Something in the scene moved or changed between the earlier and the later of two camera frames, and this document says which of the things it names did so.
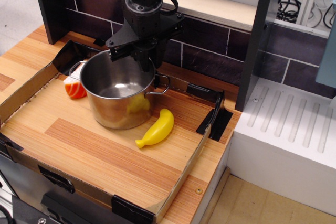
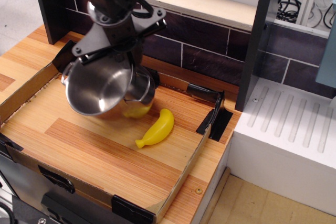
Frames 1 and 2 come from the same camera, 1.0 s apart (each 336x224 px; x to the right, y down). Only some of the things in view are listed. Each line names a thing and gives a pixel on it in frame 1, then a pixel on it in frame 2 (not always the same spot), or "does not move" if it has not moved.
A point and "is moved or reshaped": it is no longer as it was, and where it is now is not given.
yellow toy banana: [160, 130] does not move
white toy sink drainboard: [285, 139] does not move
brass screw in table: [199, 190] does not move
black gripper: [143, 29] -> [119, 30]
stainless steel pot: [119, 92] is moved or reshaped
